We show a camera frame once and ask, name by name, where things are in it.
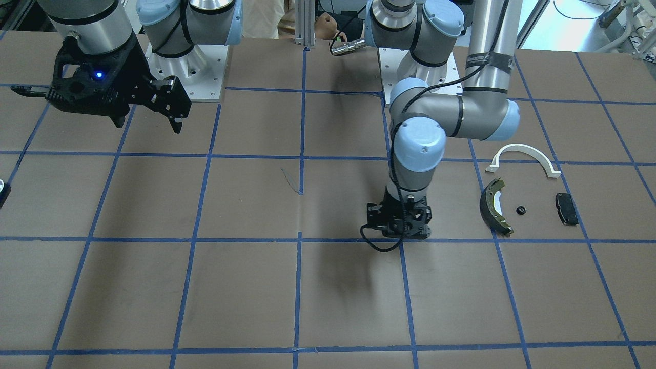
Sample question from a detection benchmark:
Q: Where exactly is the dark brake shoe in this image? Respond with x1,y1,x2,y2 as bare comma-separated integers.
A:
479,178,515,235

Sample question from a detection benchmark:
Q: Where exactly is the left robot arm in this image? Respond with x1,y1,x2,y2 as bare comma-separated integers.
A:
199,1,519,240

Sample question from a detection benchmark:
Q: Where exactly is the silver metal cylinder tool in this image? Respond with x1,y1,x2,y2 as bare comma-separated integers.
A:
330,38,367,56

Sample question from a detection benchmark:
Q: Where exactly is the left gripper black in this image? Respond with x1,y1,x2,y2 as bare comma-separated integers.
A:
367,195,433,240

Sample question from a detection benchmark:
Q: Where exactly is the white curved plastic part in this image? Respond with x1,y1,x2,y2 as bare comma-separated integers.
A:
485,143,562,179

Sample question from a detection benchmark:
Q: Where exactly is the black brake pad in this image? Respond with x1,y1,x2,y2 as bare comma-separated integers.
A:
555,192,579,226

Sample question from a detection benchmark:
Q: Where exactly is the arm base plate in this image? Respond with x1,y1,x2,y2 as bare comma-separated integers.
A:
145,45,230,102
378,48,461,107

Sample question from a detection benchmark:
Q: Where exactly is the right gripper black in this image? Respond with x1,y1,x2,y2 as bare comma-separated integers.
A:
49,36,192,135

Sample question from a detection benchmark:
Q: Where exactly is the aluminium frame post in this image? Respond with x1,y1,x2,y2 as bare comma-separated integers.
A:
294,0,316,50

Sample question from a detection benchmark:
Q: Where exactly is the seated man beige shirt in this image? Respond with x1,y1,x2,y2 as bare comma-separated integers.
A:
241,0,349,43

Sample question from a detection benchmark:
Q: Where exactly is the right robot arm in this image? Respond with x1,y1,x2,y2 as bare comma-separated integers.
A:
13,1,243,133

